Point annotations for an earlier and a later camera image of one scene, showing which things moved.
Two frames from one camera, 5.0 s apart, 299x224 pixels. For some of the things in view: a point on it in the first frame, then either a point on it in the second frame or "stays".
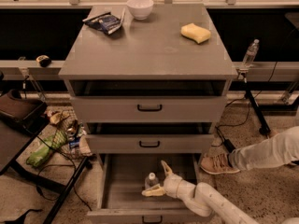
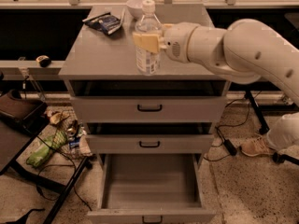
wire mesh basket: [66, 135] stays
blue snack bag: [106, 21] stays
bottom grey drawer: [121, 178] stays
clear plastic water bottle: [150, 181] to [148, 61]
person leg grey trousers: [280, 149] to [284, 132]
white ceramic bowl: [140, 7] stays
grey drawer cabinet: [156, 85] stays
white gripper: [172, 185] to [175, 41]
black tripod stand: [263, 128] stays
